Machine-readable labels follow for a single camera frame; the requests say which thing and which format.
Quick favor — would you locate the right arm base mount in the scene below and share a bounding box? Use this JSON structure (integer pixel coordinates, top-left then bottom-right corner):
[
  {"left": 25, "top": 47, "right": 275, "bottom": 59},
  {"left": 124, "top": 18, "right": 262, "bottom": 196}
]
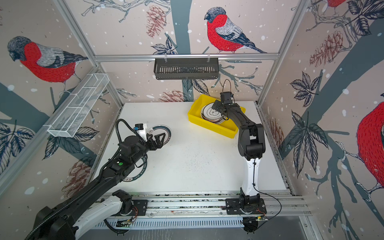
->
[{"left": 224, "top": 199, "right": 267, "bottom": 215}]

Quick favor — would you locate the aluminium mounting rail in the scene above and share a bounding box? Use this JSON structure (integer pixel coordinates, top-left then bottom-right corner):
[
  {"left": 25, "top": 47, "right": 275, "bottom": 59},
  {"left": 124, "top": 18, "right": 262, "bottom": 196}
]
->
[{"left": 133, "top": 193, "right": 312, "bottom": 218}]

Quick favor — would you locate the right thin black cable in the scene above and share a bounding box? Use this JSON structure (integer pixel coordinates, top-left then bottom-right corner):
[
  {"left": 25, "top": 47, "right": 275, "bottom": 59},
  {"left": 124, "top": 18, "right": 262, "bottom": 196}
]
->
[{"left": 251, "top": 158, "right": 283, "bottom": 224}]

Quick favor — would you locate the black wall basket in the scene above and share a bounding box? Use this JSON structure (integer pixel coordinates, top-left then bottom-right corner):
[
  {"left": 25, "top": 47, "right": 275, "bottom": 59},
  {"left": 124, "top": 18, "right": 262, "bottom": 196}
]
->
[{"left": 154, "top": 58, "right": 219, "bottom": 80}]

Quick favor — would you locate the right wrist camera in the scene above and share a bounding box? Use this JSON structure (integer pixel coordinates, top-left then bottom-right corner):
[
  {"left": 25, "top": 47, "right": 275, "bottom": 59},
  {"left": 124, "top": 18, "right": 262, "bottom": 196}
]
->
[{"left": 220, "top": 92, "right": 234, "bottom": 105}]

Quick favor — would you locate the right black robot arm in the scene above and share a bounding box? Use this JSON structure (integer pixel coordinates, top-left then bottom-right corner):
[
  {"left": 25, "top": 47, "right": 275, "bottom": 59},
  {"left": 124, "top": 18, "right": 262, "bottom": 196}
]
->
[{"left": 213, "top": 92, "right": 266, "bottom": 208}]

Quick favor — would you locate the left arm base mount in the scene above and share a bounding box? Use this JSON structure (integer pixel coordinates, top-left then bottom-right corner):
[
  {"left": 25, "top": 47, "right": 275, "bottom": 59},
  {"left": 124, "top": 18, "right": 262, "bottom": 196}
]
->
[{"left": 114, "top": 200, "right": 148, "bottom": 217}]

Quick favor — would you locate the yellow plastic bin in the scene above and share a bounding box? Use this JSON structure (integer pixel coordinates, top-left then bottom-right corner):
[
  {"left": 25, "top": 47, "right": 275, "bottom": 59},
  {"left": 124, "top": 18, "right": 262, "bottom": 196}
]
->
[{"left": 188, "top": 95, "right": 251, "bottom": 139}]

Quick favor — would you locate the white wire mesh shelf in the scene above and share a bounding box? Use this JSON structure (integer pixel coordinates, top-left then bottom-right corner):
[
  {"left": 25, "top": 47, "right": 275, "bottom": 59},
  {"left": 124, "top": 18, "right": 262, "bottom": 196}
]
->
[{"left": 48, "top": 73, "right": 110, "bottom": 138}]

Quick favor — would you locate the left black corrugated cable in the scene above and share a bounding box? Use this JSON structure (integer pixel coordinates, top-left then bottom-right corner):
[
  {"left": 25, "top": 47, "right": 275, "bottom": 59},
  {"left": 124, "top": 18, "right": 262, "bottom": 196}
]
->
[{"left": 24, "top": 118, "right": 142, "bottom": 240}]

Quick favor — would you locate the green lettered plate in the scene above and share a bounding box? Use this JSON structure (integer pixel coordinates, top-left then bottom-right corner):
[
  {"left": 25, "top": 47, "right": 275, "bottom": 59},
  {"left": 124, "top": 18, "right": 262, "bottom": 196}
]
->
[{"left": 123, "top": 155, "right": 148, "bottom": 182}]

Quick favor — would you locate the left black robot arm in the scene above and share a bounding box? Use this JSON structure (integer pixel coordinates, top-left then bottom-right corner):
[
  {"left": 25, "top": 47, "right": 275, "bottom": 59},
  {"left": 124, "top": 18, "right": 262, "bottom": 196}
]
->
[{"left": 26, "top": 133, "right": 166, "bottom": 240}]

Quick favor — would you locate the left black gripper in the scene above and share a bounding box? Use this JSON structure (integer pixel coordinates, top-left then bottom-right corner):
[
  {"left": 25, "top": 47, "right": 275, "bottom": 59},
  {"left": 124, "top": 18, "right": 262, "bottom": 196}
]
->
[{"left": 131, "top": 131, "right": 165, "bottom": 165}]

